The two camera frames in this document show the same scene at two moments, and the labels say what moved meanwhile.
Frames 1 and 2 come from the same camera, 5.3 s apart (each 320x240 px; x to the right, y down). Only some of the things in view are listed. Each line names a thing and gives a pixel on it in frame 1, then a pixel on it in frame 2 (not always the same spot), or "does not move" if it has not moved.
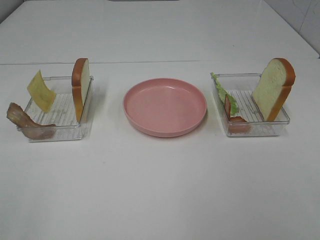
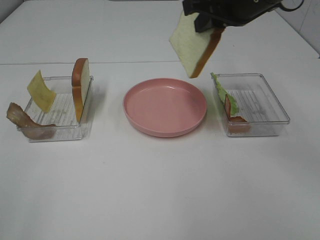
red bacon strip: x=237 y=124 does not move
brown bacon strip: x=25 y=124 does not move
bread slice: x=274 y=88 to x=194 y=49
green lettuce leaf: x=234 y=108 does not move
